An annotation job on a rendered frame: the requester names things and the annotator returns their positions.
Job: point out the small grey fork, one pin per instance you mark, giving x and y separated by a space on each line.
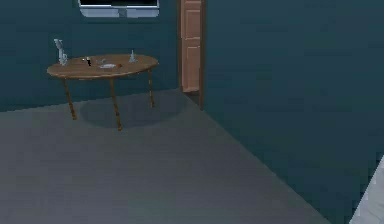
101 61

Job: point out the small grey cone shaker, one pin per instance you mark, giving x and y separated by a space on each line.
132 58

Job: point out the round wooden dining table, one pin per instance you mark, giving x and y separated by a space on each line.
76 71

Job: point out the small orange food piece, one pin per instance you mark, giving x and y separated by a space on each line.
118 66

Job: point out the grey plate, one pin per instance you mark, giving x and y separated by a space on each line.
107 66

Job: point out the light brown room door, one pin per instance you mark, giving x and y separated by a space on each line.
191 46

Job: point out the pale grey furniture edge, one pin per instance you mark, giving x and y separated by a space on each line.
371 200

